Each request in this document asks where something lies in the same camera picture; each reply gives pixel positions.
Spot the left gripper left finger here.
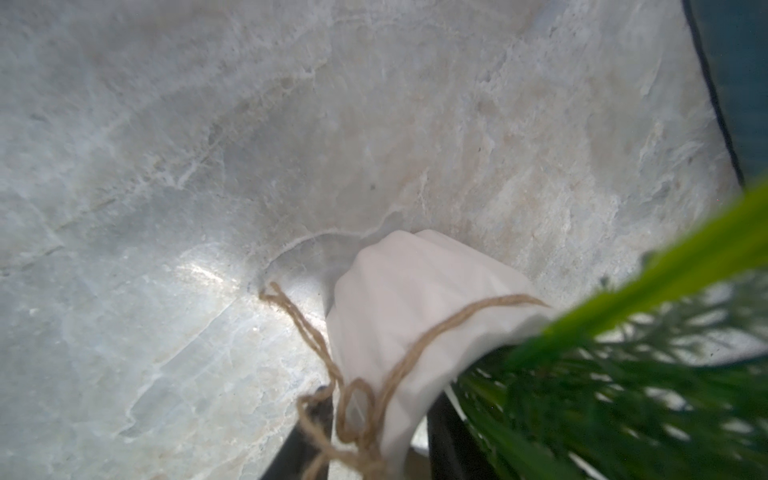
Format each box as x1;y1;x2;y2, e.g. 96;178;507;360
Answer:
261;398;334;480

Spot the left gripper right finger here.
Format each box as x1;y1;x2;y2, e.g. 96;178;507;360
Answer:
427;393;498;480

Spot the potted plant pink flowers front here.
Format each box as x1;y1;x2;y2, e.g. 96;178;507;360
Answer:
261;184;767;479

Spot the teal plastic storage box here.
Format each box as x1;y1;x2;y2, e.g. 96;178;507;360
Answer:
683;1;767;186

